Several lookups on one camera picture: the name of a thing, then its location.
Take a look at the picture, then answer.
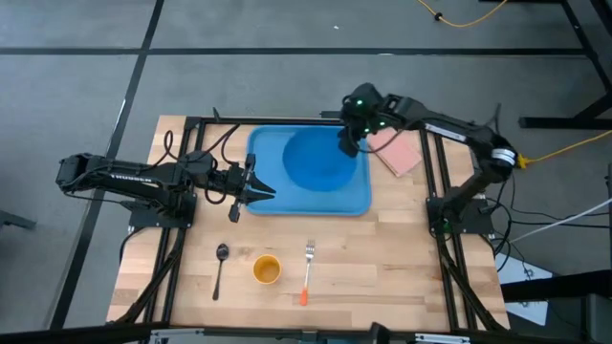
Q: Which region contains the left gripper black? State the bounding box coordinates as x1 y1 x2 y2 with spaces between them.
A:
209 152 277 225

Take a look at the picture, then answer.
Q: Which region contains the yellow cup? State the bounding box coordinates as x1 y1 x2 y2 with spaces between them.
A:
251 253 283 287

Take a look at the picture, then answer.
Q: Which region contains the fork with orange handle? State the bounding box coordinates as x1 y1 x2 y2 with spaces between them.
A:
299 238 317 308

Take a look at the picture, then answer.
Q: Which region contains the light blue plastic tray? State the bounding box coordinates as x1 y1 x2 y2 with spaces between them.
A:
245 124 373 217

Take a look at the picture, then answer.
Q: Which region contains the blue plastic plate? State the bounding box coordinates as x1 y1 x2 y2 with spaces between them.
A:
281 126 361 193

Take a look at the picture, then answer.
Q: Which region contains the black spoon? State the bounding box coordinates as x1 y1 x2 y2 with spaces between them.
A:
211 243 230 302

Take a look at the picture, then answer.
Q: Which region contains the white sheet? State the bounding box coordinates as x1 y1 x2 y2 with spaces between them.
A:
494 251 556 327

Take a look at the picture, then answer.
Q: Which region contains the dark side table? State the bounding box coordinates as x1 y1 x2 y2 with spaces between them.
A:
500 269 612 344

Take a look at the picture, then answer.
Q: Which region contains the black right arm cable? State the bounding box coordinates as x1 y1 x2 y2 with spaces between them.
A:
353 126 405 155

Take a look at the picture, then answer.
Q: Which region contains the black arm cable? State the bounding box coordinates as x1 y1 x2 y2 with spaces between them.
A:
353 126 405 155
162 122 241 205

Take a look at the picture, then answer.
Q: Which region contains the black aluminium table frame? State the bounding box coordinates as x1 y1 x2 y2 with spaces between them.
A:
107 114 511 344

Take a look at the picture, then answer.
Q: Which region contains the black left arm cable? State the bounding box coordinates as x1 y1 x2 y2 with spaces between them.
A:
162 122 241 205

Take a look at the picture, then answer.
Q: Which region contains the yellow cable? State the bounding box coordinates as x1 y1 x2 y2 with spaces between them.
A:
414 0 509 29
516 129 612 169

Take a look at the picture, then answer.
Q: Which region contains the black floor cable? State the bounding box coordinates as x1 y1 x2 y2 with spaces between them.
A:
477 181 612 273

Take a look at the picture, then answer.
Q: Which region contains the white cable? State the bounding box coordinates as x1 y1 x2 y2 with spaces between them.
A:
509 197 612 245

